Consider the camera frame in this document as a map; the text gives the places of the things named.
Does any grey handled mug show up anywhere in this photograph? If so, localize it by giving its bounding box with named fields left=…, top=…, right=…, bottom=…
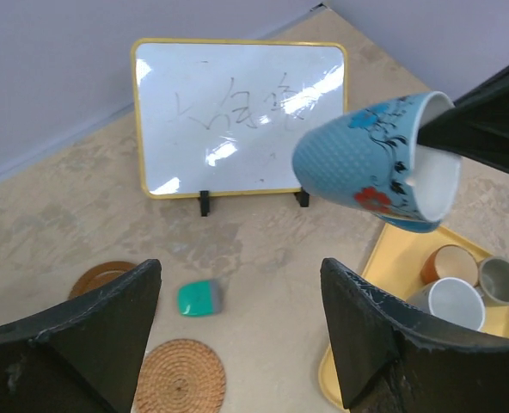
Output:
left=407, top=277, right=486, bottom=331

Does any small grey cup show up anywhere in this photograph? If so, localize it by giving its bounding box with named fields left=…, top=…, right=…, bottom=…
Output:
left=477, top=256, right=509, bottom=307

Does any small orange cup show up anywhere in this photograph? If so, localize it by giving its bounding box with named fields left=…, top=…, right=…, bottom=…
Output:
left=420, top=244, right=479, bottom=287

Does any green whiteboard eraser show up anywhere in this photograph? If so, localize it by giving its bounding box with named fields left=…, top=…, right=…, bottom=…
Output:
left=177, top=279, right=223, bottom=317

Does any dark brown ringed coaster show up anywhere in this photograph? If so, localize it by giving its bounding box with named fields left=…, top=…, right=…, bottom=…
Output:
left=68, top=261, right=136, bottom=299

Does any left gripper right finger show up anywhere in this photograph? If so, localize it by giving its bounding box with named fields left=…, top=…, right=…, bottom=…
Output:
left=320, top=258, right=509, bottom=412

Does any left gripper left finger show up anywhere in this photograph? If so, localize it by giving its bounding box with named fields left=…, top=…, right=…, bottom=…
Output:
left=0, top=259, right=162, bottom=412

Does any light woven front coaster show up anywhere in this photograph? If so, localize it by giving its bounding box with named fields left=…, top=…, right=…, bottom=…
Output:
left=133, top=339, right=226, bottom=413

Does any small whiteboard with wooden frame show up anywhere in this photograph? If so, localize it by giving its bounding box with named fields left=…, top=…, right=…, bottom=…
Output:
left=131, top=38, right=347, bottom=216

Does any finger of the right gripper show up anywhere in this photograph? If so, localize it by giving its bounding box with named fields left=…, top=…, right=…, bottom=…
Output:
left=418, top=65, right=509, bottom=174

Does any blue patterned mug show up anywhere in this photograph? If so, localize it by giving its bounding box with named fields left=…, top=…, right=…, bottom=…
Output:
left=292, top=91, right=462, bottom=232

